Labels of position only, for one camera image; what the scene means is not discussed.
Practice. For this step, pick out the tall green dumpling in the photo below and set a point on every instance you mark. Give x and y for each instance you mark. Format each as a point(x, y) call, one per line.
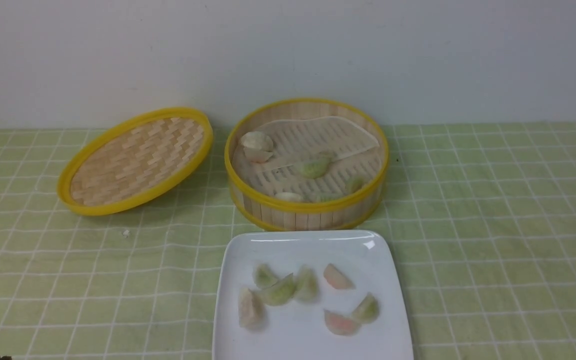
point(306, 285)

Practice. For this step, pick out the yellow rimmed bamboo steamer lid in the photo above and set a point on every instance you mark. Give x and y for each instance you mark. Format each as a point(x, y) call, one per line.
point(136, 161)

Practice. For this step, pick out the green checkered tablecloth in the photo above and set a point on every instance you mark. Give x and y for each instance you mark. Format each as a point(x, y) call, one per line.
point(481, 221)

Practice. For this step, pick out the white square plate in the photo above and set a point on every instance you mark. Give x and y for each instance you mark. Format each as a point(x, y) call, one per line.
point(297, 330)

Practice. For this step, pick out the yellow rimmed bamboo steamer basket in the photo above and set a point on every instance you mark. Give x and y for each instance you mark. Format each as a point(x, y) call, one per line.
point(302, 129)

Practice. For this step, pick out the white dumpling on plate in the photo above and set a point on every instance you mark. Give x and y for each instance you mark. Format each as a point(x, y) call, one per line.
point(251, 311)

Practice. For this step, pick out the white dumpling at steamer front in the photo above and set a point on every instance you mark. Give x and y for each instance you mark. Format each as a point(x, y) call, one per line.
point(289, 197)

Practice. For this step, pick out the pink dumpling on plate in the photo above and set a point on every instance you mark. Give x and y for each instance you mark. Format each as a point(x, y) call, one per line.
point(340, 325)
point(336, 278)

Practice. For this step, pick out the white dumpling in steamer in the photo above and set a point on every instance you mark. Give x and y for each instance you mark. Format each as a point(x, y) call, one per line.
point(257, 140)
point(257, 156)

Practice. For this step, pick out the white dumpling upper in steamer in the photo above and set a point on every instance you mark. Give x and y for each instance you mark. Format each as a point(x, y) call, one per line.
point(257, 140)

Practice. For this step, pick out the green dumpling far right steamer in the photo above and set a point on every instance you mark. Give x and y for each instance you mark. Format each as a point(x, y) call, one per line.
point(354, 184)

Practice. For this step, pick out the large green dumpling on plate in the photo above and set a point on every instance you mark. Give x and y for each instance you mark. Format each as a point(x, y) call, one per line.
point(280, 293)

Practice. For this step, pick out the pink dumpling upper on plate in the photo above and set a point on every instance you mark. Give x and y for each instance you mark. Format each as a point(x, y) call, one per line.
point(336, 278)

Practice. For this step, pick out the pink dumpling lower on plate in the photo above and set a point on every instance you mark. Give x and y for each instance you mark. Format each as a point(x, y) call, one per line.
point(340, 325)

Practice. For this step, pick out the small green dumpling on plate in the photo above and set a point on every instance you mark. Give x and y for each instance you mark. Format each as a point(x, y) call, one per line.
point(264, 277)

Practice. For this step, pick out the white dumpling lower in steamer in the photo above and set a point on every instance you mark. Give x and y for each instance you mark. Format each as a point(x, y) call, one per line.
point(257, 156)

